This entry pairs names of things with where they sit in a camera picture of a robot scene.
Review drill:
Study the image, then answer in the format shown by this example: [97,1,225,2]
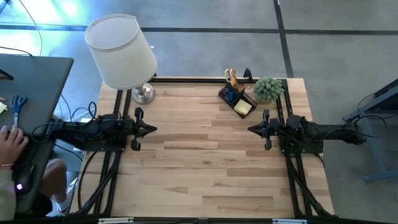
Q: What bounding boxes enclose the black computer mouse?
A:
[14,164,35,195]

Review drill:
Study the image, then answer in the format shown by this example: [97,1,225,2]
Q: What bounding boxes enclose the person's forearm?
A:
[0,161,17,222]

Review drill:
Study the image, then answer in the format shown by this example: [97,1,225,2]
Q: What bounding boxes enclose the black monitor stand foot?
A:
[0,69,14,82]

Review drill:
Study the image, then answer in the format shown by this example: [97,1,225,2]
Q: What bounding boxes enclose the black mesh desk organizer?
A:
[217,81,258,120]

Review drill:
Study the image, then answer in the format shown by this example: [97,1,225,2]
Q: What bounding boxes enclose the yellow handled scissors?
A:
[224,68,240,91]

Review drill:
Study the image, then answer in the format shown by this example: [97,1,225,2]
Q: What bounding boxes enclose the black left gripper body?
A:
[124,107,145,152]

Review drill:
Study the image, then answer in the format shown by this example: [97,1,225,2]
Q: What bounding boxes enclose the gray side desk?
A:
[0,54,75,215]

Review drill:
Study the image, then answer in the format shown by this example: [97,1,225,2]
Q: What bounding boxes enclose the person's hand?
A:
[0,124,29,166]

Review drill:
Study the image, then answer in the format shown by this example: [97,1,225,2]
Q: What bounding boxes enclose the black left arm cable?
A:
[30,101,97,144]

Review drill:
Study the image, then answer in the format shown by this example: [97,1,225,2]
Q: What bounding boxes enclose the person's leg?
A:
[40,158,73,215]

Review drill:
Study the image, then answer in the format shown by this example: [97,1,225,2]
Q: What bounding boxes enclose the white bracket strip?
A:
[98,217,135,224]
[272,218,308,224]

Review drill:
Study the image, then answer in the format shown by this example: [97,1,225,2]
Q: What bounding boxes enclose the white shade silver table lamp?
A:
[84,13,159,105]

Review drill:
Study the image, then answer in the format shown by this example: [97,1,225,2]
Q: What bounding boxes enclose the black floor cable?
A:
[0,45,34,58]

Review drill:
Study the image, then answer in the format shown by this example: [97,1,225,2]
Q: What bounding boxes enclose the black aluminium table frame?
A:
[70,67,398,224]

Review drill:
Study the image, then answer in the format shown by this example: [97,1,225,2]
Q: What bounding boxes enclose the person's white shoe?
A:
[57,177,79,216]

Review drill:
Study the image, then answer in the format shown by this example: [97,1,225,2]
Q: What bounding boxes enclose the blue metal desk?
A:
[343,78,398,182]

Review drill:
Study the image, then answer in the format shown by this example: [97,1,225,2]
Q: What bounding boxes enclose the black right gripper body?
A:
[262,108,282,151]

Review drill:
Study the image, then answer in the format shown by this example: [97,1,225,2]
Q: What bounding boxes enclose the green artificial potted plant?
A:
[252,76,285,104]

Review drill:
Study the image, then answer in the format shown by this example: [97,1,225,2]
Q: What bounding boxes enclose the blue handled scissors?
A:
[9,94,28,133]

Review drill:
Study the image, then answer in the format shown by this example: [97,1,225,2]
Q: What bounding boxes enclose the white floor cable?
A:
[18,0,44,57]

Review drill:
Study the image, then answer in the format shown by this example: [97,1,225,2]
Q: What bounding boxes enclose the black desk cable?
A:
[343,91,388,138]

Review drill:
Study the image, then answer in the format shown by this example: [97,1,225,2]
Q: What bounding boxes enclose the yellow sticky note pad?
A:
[233,98,253,116]

